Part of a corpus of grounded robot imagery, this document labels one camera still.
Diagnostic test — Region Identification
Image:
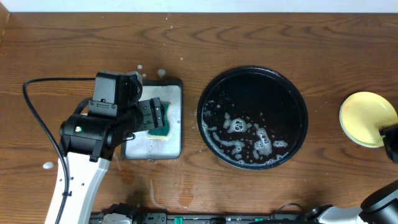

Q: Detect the green yellow sponge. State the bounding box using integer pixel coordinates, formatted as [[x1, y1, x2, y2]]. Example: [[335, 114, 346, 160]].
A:
[[147, 101, 170, 139]]

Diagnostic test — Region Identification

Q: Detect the yellow plate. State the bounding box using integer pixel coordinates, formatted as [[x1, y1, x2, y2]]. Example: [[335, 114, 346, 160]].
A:
[[339, 91, 397, 148]]

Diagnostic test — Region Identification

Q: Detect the light blue plate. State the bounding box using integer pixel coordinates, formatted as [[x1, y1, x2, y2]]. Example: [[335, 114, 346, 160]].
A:
[[338, 106, 382, 148]]

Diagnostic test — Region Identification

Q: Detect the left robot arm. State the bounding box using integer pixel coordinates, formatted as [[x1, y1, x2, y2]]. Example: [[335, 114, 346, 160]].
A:
[[45, 98, 167, 223]]

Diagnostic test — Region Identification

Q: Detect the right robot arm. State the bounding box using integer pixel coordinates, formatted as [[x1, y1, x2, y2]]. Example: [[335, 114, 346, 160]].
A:
[[294, 123, 397, 224]]

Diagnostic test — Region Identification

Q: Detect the rectangular black soap tray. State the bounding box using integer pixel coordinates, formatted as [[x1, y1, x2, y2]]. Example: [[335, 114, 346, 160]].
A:
[[121, 80, 182, 160]]

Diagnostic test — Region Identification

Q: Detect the round black tray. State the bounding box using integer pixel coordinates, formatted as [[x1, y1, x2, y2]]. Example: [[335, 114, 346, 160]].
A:
[[197, 66, 308, 170]]

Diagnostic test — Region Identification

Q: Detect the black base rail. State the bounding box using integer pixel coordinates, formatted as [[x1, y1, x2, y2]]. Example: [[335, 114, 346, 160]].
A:
[[88, 203, 312, 224]]

